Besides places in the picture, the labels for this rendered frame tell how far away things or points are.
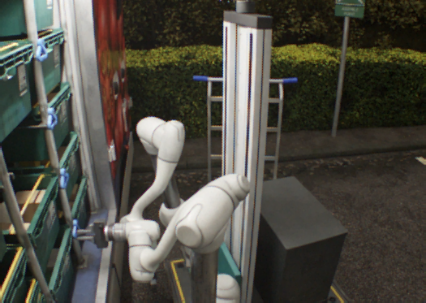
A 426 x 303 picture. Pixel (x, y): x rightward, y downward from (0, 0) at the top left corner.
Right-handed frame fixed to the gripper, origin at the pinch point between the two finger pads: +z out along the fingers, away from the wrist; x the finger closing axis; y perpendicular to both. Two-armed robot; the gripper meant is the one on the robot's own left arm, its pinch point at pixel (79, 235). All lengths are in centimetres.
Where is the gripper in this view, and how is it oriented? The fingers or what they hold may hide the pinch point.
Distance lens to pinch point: 166.9
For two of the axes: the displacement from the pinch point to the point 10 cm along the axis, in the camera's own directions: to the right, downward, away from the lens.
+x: 0.6, 10.0, 0.7
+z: -9.9, 0.7, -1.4
